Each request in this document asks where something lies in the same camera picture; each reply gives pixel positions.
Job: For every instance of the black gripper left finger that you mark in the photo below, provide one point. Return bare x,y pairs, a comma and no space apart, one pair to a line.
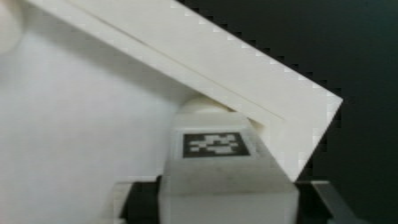
142,209

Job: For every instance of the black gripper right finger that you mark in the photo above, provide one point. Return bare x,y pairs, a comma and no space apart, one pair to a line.
323,206

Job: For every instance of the white leg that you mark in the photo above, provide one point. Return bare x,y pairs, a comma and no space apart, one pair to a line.
225,185

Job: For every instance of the white square tabletop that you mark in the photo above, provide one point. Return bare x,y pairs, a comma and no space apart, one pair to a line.
88,102

